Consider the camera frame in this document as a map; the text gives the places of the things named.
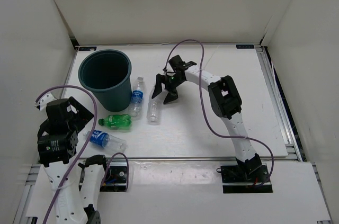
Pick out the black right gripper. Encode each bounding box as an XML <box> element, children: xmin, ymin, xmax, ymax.
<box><xmin>152</xmin><ymin>74</ymin><xmax>185</xmax><ymax>104</ymax></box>

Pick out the clear unlabelled plastic bottle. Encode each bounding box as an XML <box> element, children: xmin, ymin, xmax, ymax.
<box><xmin>147</xmin><ymin>86</ymin><xmax>161</xmax><ymax>125</ymax></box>

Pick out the small blue label water bottle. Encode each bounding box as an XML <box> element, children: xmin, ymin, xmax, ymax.
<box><xmin>129</xmin><ymin>76</ymin><xmax>145</xmax><ymax>118</ymax></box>

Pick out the blue label white cap bottle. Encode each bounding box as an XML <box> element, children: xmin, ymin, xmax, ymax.
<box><xmin>90</xmin><ymin>130</ymin><xmax>127</xmax><ymax>153</ymax></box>

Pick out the green plastic soda bottle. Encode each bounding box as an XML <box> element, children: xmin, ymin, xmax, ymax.
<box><xmin>98</xmin><ymin>114</ymin><xmax>132</xmax><ymax>130</ymax></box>

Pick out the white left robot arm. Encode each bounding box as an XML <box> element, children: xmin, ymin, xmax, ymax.
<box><xmin>37</xmin><ymin>97</ymin><xmax>111</xmax><ymax>223</ymax></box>

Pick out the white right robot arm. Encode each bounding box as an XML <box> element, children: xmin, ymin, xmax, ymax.
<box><xmin>152</xmin><ymin>66</ymin><xmax>262</xmax><ymax>182</ymax></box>

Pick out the dark green ribbed plastic bin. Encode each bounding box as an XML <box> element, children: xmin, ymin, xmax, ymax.
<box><xmin>78</xmin><ymin>49</ymin><xmax>132</xmax><ymax>112</ymax></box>

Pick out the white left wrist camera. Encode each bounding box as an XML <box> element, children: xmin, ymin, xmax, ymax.
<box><xmin>35</xmin><ymin>92</ymin><xmax>56</xmax><ymax>111</ymax></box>

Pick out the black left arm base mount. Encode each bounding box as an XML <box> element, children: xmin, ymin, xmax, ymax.
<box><xmin>100</xmin><ymin>162</ymin><xmax>129</xmax><ymax>192</ymax></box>

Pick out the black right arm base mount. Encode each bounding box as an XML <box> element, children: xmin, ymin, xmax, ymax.
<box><xmin>216</xmin><ymin>163</ymin><xmax>274</xmax><ymax>194</ymax></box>

